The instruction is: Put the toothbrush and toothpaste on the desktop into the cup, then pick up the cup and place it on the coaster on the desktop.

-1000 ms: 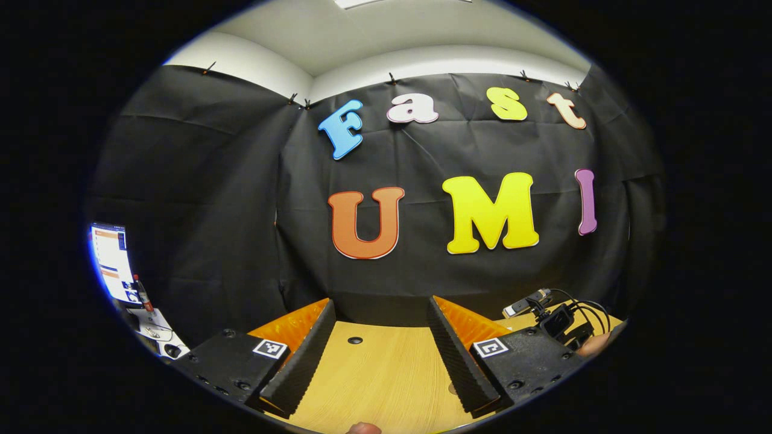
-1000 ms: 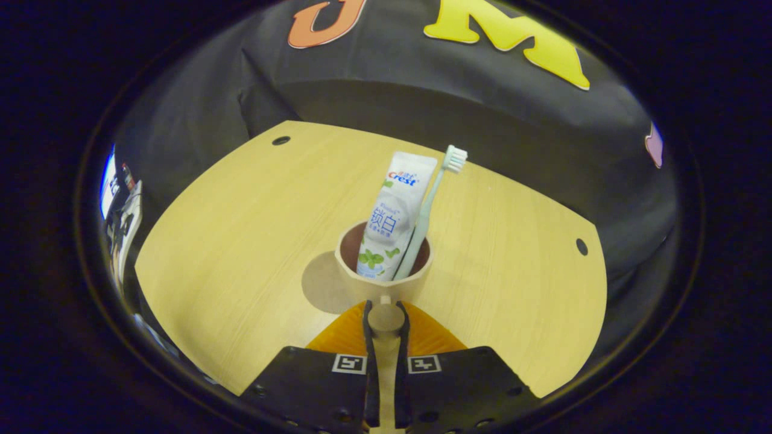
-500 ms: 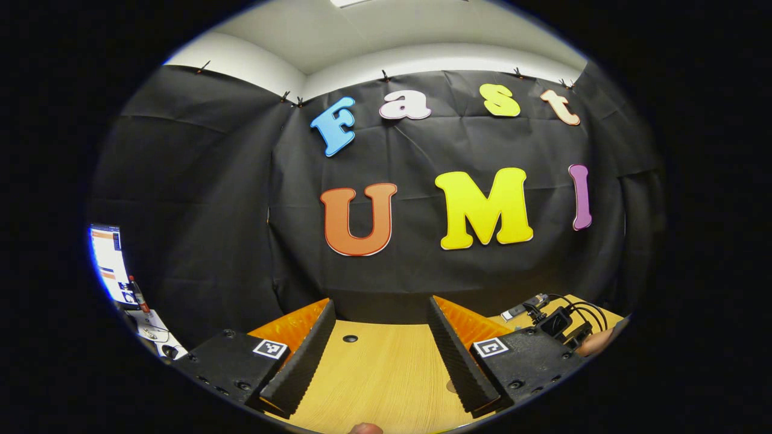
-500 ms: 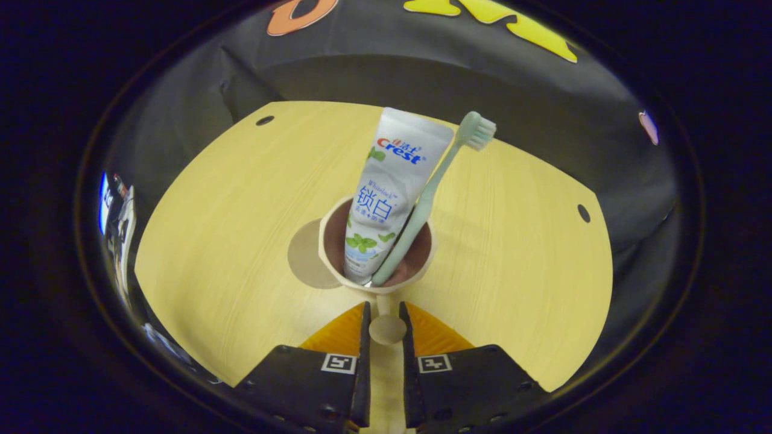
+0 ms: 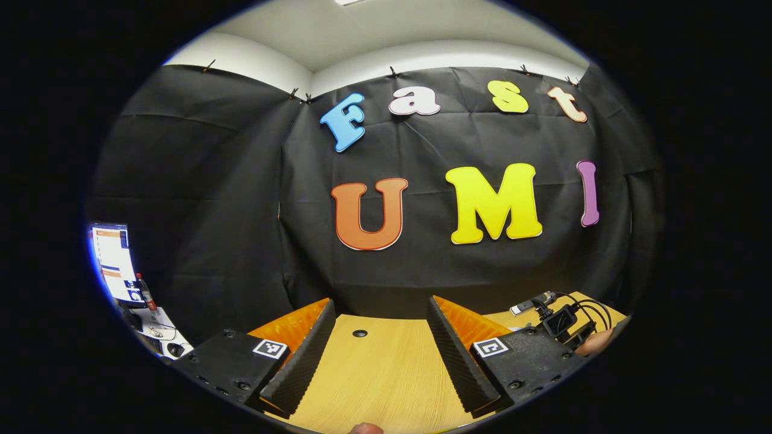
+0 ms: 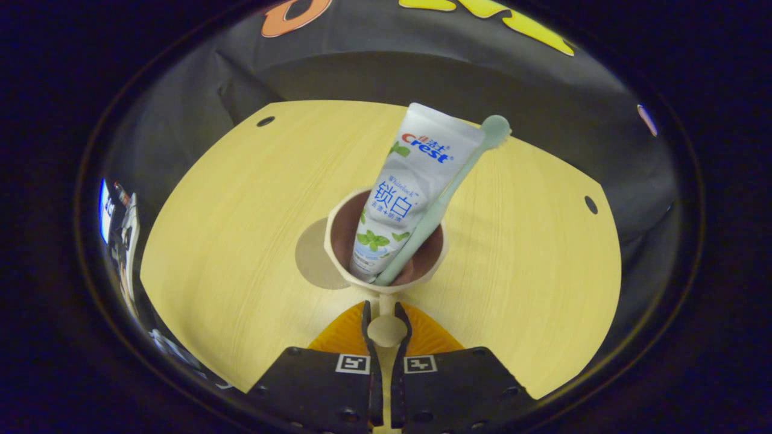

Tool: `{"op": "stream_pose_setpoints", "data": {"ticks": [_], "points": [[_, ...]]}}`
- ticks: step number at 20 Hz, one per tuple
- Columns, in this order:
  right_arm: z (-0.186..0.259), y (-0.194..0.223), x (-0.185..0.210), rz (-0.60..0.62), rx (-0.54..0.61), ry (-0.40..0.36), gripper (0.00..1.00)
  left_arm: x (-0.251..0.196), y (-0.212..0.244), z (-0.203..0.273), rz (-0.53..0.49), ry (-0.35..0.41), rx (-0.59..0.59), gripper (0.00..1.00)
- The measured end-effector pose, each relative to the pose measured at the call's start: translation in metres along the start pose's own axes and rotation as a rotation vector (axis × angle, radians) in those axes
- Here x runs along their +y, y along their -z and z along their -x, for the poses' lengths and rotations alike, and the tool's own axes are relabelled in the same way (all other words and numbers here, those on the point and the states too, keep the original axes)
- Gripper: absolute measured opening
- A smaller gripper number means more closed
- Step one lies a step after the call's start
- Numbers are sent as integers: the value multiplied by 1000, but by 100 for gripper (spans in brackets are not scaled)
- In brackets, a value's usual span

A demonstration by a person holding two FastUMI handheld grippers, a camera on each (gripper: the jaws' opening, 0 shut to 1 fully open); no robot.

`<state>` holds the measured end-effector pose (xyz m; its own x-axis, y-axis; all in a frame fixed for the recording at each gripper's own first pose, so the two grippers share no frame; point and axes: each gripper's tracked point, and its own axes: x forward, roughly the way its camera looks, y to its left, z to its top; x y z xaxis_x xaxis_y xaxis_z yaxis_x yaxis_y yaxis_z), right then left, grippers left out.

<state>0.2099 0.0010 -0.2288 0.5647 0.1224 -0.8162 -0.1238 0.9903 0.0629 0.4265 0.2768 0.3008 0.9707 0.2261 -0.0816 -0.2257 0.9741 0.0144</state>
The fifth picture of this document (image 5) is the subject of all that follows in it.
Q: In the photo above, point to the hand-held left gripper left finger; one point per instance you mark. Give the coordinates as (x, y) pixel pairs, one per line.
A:
(304, 367)

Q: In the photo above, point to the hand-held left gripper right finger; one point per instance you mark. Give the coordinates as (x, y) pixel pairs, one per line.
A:
(458, 361)

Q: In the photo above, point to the wooden desktop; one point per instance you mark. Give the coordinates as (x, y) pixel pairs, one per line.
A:
(374, 374)

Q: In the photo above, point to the black computer mouse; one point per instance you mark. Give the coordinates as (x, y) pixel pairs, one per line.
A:
(175, 349)

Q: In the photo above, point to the white side desk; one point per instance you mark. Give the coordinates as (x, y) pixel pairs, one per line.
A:
(158, 318)

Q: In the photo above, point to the red bottle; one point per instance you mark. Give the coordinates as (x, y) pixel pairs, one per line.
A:
(146, 295)

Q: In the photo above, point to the black backdrop cloth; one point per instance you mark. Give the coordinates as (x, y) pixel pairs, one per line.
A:
(211, 199)

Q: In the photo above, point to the computer monitor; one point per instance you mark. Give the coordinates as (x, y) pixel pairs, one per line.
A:
(111, 259)

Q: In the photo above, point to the row of small black clips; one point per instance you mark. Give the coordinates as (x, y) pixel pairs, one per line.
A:
(392, 72)

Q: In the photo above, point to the ceiling light panel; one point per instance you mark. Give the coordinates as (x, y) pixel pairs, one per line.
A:
(348, 2)

